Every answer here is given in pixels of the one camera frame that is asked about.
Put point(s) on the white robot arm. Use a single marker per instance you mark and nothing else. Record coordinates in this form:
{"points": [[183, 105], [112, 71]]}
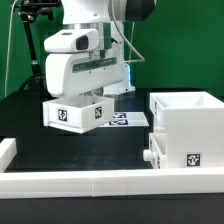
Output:
{"points": [[88, 53]]}

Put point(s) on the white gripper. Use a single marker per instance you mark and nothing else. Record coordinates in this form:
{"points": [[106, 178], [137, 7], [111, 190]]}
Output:
{"points": [[73, 74]]}

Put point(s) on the white fiducial marker sheet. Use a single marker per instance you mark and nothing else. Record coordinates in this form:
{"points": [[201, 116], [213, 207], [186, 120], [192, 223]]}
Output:
{"points": [[128, 119]]}

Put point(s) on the white drawer cabinet box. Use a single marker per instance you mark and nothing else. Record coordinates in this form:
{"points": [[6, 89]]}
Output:
{"points": [[193, 123]]}

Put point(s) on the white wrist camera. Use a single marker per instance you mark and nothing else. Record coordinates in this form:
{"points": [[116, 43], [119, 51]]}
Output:
{"points": [[72, 41]]}

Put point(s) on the white front drawer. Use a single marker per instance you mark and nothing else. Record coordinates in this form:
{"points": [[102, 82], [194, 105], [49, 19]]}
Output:
{"points": [[156, 153]]}

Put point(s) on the white table border fence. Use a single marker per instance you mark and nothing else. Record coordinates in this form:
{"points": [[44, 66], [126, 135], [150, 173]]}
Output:
{"points": [[103, 183]]}

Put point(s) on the white drawer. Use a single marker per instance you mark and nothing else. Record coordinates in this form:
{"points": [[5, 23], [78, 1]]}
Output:
{"points": [[78, 114], [156, 153]]}

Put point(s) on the black camera stand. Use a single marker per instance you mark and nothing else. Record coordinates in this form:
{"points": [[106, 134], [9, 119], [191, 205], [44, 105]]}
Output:
{"points": [[29, 10]]}

